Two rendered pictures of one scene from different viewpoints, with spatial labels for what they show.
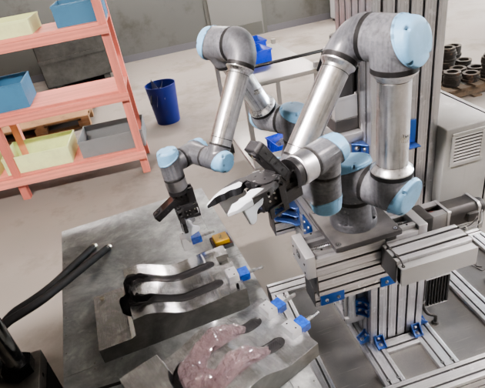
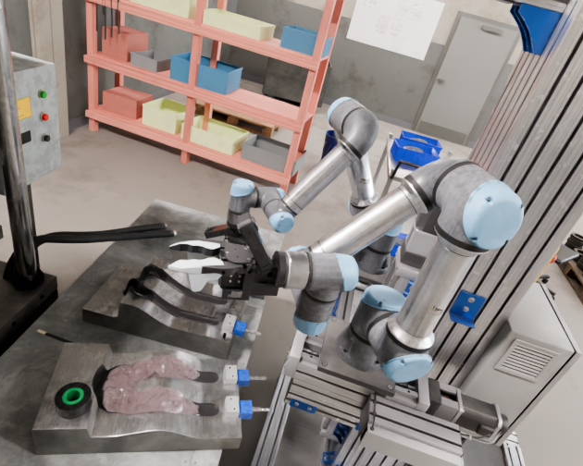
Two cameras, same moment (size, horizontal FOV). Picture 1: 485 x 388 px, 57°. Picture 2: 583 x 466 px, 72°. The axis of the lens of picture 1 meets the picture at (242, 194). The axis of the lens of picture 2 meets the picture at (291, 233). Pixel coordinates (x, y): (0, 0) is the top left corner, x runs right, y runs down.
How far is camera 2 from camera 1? 0.36 m
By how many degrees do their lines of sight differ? 12
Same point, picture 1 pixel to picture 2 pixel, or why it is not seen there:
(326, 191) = (308, 308)
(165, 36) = (378, 103)
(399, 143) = (426, 312)
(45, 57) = (274, 67)
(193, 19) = (409, 102)
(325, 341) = (295, 435)
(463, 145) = (523, 356)
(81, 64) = (297, 87)
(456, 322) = not seen: outside the picture
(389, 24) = (477, 185)
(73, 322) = (94, 273)
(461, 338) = not seen: outside the picture
